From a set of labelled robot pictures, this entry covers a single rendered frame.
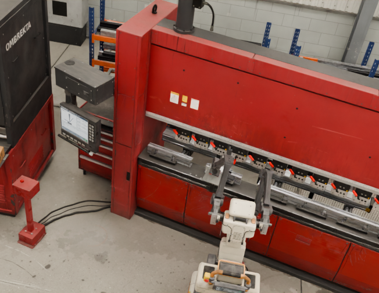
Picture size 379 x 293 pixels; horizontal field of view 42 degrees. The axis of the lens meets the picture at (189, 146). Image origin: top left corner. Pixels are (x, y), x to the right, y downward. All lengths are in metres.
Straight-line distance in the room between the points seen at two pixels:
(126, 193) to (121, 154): 0.53
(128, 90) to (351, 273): 2.86
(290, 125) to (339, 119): 0.43
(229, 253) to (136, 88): 1.73
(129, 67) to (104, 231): 1.99
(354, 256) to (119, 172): 2.54
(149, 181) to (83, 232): 0.93
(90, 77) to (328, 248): 2.82
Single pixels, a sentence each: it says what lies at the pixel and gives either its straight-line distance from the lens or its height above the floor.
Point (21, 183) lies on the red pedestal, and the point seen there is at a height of 0.80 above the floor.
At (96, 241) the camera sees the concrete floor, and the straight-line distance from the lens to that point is 5.60.
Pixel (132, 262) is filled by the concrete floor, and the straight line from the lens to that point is 5.42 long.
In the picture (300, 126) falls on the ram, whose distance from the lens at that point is 4.54.
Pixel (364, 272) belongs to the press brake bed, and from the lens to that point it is 5.38.
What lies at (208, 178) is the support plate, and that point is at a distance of 4.94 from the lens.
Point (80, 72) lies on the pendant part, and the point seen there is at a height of 1.95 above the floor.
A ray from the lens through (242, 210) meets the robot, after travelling 4.21.
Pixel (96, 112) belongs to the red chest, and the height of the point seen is 0.98.
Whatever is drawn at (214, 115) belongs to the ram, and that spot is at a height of 1.60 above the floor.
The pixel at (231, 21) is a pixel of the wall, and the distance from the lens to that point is 8.76.
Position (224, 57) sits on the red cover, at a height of 2.24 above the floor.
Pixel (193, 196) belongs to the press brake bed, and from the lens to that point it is 5.29.
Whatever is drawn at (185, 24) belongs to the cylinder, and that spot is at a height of 2.39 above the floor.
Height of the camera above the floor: 4.25
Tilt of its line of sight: 38 degrees down
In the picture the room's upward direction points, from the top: 9 degrees clockwise
